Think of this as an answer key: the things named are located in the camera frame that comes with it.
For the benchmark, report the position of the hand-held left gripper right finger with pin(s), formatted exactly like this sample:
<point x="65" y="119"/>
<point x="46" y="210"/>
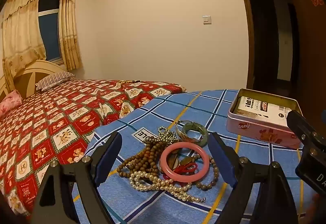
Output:
<point x="224" y="160"/>

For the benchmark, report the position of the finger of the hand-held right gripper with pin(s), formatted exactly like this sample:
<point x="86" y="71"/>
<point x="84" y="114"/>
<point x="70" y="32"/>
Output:
<point x="299" y="126"/>

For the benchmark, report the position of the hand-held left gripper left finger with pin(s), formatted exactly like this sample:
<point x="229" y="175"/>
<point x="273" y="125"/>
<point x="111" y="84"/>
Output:
<point x="107" y="160"/>

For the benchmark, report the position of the green jade bangle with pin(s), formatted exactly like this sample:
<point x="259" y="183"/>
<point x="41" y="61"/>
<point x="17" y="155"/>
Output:
<point x="201" y="135"/>

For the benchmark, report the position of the pink metal tin box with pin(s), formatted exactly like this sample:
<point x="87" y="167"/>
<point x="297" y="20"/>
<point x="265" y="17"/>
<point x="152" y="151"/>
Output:
<point x="257" y="132"/>

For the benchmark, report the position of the silver bangle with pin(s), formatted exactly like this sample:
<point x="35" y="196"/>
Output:
<point x="178" y="132"/>

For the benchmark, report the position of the pink bangle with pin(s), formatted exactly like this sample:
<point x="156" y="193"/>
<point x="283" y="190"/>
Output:
<point x="164" y="163"/>

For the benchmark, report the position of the white paper packet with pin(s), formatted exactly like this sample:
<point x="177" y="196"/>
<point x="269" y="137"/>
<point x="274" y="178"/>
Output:
<point x="264" y="109"/>

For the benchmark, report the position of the red printed bedsheet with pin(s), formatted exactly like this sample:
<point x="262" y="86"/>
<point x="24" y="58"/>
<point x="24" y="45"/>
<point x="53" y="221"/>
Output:
<point x="63" y="117"/>

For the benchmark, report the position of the blue plaid towel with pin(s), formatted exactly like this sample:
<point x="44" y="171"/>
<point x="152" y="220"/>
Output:
<point x="178" y="109"/>

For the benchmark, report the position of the dark wooden door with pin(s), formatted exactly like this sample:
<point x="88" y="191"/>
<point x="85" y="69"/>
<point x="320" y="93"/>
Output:
<point x="308" y="48"/>

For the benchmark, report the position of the striped pillow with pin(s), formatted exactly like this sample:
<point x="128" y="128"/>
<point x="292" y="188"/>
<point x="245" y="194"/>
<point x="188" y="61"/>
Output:
<point x="53" y="80"/>

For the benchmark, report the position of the pink pillow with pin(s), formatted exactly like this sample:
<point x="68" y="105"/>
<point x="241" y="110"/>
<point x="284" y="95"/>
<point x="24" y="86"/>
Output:
<point x="10" y="102"/>

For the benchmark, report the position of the cream wooden headboard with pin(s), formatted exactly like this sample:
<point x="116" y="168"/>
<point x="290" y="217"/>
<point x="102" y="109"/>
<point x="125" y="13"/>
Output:
<point x="30" y="74"/>

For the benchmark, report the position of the narrow yellow curtain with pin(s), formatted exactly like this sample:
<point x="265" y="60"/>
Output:
<point x="68" y="28"/>

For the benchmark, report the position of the window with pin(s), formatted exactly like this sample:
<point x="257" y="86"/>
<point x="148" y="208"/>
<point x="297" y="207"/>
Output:
<point x="51" y="33"/>

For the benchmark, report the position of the wide yellow curtain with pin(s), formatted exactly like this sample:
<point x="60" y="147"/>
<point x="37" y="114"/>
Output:
<point x="21" y="30"/>

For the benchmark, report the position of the brown door frame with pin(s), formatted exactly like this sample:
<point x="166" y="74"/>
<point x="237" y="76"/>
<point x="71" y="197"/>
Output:
<point x="245" y="23"/>

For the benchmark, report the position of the white light switch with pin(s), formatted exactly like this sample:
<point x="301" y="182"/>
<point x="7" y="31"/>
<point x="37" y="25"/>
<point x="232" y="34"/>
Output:
<point x="206" y="19"/>

